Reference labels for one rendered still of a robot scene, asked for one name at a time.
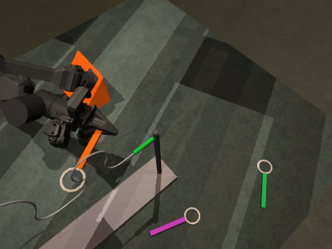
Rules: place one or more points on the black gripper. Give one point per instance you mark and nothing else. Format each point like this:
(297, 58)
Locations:
(84, 117)

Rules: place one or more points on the green handle with beige loop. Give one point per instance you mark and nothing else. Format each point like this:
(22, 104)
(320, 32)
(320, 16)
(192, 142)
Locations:
(263, 185)

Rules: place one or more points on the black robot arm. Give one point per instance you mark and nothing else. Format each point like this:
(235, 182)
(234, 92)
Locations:
(21, 105)

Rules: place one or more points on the magenta handle with cream loop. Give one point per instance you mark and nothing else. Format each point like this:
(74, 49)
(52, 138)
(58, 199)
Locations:
(176, 222)

